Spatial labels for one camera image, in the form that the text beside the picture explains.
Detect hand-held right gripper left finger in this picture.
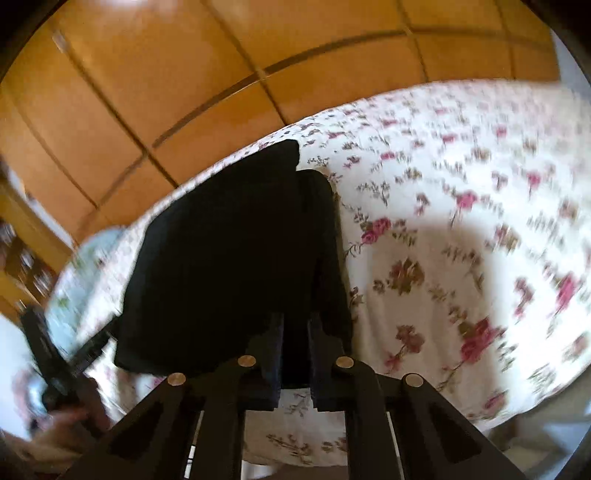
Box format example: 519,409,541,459
60,313,285,480

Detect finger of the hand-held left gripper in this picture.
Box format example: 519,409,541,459
68,331,112,376

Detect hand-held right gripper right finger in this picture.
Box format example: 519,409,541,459
307,313,528,480

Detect black embroidered pants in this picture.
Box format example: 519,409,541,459
113,139,354,389

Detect person's left hand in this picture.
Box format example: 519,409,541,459
25,377,112,464

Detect light blue floral pillow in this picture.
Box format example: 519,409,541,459
44,226,127,356

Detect wooden shelf unit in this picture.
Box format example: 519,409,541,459
0,159,75,319

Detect floral rose bedspread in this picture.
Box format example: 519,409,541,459
11,79,591,467

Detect wooden wardrobe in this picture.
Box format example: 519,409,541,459
0,0,561,241

